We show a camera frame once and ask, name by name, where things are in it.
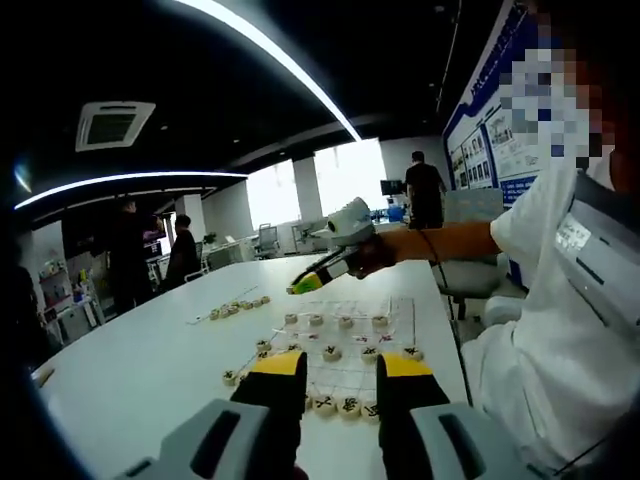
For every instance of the ceiling air conditioner vent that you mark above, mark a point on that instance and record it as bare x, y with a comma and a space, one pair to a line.
112, 127

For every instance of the clear grid chessboard sheet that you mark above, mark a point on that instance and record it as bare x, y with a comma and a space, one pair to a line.
350, 340

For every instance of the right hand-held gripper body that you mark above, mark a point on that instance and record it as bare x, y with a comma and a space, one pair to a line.
352, 222

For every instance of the dark monitor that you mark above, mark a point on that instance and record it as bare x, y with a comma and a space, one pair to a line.
391, 188

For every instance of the person's right hand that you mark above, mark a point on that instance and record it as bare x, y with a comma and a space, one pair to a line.
375, 257

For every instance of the clear plastic strip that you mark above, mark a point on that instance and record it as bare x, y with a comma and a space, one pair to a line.
200, 316

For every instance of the white display cabinet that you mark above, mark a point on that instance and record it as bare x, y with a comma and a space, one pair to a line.
65, 295

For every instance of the potted green plant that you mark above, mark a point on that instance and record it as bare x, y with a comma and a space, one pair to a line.
209, 239

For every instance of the set of arranged chess pieces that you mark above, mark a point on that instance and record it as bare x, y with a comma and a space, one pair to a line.
331, 353

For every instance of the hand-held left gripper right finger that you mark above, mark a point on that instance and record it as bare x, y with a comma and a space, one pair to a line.
425, 440

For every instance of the person's white shirt torso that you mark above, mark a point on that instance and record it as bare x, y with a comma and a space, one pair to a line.
550, 375

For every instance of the long curved ceiling light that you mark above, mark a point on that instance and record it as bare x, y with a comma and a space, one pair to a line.
345, 120
150, 175

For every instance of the grey chest-worn device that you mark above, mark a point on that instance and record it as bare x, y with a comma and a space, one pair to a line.
600, 260

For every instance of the blue plastic bin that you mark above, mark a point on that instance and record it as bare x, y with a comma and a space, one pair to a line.
396, 214

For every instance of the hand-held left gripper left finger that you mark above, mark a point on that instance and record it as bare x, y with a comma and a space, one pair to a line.
190, 450

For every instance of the tan rolled mat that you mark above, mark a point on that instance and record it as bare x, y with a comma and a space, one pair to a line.
42, 377

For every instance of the grey mesh office chair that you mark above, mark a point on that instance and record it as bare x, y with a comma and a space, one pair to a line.
267, 240

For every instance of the white office table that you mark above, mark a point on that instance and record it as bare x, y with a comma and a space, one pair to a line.
315, 240

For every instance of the person's left hand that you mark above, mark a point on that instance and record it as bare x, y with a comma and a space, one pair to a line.
301, 474

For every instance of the blue white wall poster board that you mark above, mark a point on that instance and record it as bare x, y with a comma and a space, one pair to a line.
480, 150

